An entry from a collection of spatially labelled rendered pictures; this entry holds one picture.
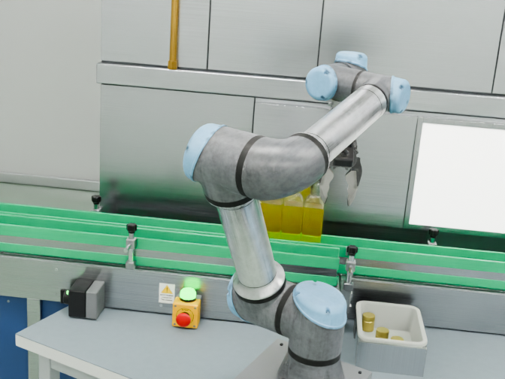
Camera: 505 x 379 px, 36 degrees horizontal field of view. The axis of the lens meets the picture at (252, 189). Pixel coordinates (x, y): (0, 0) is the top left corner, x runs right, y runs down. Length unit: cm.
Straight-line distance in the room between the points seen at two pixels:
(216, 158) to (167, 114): 95
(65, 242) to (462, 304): 113
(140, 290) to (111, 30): 76
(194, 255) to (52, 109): 361
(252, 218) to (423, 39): 95
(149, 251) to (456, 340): 89
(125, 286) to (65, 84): 350
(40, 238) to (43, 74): 345
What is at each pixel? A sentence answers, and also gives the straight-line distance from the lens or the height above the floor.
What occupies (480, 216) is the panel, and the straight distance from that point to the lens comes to 237.
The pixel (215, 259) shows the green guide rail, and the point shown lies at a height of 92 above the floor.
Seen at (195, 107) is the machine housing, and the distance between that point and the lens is 231.
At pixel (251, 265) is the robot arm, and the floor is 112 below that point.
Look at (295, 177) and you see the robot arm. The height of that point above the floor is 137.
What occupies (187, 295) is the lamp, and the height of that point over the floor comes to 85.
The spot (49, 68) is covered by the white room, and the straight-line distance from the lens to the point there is 559.
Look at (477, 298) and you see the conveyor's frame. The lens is 227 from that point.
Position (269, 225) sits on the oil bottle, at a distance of 219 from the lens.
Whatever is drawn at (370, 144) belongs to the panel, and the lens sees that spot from 227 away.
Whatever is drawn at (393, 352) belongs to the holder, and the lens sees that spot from 200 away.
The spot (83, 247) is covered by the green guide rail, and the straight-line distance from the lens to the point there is 221.
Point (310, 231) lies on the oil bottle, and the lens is 219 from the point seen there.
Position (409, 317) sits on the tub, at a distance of 219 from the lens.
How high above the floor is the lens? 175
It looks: 17 degrees down
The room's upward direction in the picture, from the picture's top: 4 degrees clockwise
